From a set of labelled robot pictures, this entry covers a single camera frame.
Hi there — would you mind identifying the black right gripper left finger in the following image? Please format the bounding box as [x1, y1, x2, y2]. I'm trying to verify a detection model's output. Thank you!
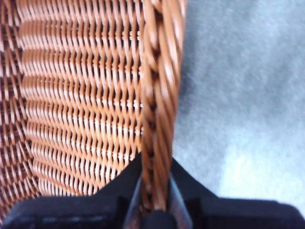
[2, 154, 143, 229]

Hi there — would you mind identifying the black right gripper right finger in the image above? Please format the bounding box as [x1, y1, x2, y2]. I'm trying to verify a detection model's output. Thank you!
[170, 158, 305, 229]

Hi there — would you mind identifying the brown woven wicker basket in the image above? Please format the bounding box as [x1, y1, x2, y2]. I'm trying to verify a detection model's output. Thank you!
[0, 0, 188, 222]

